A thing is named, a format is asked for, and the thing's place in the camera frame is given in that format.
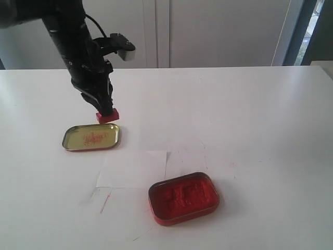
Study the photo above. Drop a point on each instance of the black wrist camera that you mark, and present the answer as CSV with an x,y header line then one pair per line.
x,y
118,44

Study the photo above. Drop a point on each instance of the gold tin lid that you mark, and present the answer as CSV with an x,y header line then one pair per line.
x,y
91,137

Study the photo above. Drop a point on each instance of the white paper sheet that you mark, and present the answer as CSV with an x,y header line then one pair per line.
x,y
132,169

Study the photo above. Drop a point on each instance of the red ink pad tin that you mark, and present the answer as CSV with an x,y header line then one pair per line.
x,y
183,198

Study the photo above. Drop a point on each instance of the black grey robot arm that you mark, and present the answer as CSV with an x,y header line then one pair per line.
x,y
82,55

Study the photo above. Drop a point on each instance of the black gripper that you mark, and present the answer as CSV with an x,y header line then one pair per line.
x,y
94,84

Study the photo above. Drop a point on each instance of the white side table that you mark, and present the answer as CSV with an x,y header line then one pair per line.
x,y
326,65

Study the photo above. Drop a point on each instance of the white cabinet doors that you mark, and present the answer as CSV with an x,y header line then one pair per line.
x,y
183,34

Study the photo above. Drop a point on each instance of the red rubber stamp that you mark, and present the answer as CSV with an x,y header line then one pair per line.
x,y
109,118

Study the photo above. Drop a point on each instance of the dark window frame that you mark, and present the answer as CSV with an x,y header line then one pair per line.
x,y
320,43

